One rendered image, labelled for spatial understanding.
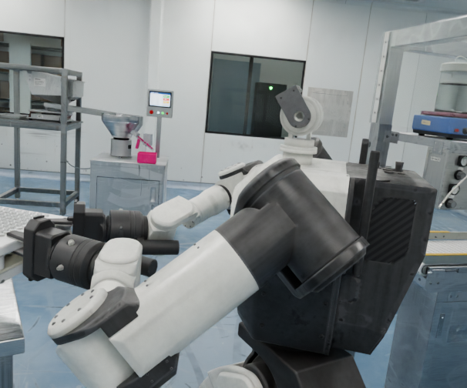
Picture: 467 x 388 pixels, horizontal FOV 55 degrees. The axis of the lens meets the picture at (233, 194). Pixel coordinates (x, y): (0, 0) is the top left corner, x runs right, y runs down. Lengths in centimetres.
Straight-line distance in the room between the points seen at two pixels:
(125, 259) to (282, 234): 31
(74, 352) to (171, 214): 54
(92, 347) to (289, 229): 26
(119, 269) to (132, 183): 317
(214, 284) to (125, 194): 342
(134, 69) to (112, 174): 300
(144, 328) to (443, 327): 159
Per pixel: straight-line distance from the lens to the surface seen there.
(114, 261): 73
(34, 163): 705
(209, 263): 50
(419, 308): 196
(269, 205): 52
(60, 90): 476
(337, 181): 66
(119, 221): 102
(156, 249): 102
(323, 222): 52
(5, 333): 102
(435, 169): 165
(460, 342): 207
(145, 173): 385
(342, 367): 83
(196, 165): 667
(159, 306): 50
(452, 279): 183
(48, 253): 87
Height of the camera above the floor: 135
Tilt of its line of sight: 12 degrees down
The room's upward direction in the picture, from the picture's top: 5 degrees clockwise
